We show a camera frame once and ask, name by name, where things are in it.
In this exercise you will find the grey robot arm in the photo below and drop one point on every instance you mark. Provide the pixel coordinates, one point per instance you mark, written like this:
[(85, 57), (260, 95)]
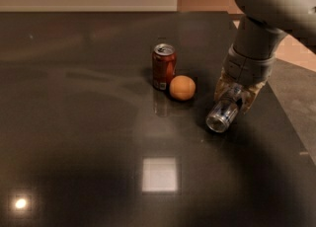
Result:
[(251, 56)]

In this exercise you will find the red soda can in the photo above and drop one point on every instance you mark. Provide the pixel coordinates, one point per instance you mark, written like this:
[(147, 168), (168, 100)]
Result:
[(163, 65)]

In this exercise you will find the orange ball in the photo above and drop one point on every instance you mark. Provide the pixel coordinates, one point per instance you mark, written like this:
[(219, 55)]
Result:
[(182, 88)]

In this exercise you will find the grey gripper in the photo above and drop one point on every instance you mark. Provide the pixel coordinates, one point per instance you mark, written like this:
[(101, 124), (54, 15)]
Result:
[(247, 68)]

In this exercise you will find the silver blue redbull can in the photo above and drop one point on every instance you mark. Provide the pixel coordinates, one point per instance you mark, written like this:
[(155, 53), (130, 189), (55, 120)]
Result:
[(221, 116)]

